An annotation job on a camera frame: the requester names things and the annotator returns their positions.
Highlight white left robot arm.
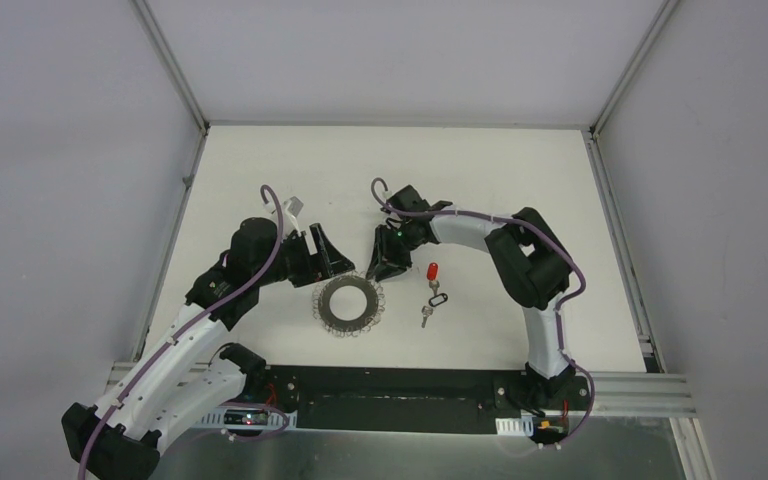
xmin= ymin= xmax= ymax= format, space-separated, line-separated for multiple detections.
xmin=61 ymin=217 xmax=355 ymax=479

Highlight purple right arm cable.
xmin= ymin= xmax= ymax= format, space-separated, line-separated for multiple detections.
xmin=370 ymin=176 xmax=597 ymax=452

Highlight silver key on black tag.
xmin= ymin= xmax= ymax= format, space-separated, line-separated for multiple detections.
xmin=421 ymin=305 xmax=434 ymax=328

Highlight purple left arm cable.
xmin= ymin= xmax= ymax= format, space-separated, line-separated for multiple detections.
xmin=77 ymin=184 xmax=302 ymax=480

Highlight red key tag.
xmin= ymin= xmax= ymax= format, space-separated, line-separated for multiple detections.
xmin=426 ymin=262 xmax=439 ymax=281

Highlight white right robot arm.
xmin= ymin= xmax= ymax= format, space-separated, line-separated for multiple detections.
xmin=366 ymin=185 xmax=578 ymax=412

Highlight black key tag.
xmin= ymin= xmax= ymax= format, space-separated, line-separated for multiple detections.
xmin=427 ymin=292 xmax=449 ymax=309

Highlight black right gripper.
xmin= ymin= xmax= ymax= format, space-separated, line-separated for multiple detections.
xmin=366 ymin=222 xmax=420 ymax=283

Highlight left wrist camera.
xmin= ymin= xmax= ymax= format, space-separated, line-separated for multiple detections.
xmin=284 ymin=196 xmax=304 ymax=218

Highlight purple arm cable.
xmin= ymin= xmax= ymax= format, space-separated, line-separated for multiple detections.
xmin=370 ymin=176 xmax=597 ymax=452
xmin=77 ymin=184 xmax=302 ymax=480

